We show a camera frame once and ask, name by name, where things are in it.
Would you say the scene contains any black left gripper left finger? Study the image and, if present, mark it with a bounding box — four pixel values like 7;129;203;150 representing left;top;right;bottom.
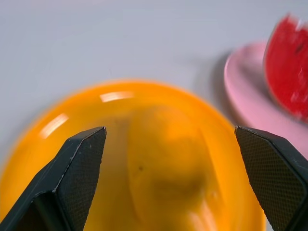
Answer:
0;126;107;231

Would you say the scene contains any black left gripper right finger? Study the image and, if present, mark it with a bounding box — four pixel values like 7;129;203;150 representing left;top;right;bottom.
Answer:
234;125;308;231

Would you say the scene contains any yellow-orange fruit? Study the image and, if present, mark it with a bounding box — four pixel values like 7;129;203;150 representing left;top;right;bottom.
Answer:
126;105;226;231

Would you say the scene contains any pink plate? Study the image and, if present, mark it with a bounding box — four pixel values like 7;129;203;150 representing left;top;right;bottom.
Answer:
223;41;308;147

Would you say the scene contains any orange plastic bowl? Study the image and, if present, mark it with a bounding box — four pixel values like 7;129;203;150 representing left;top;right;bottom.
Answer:
0;78;267;231

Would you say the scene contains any red watermelon slice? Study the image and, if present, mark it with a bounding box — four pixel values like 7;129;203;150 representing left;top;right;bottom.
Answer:
263;13;308;123

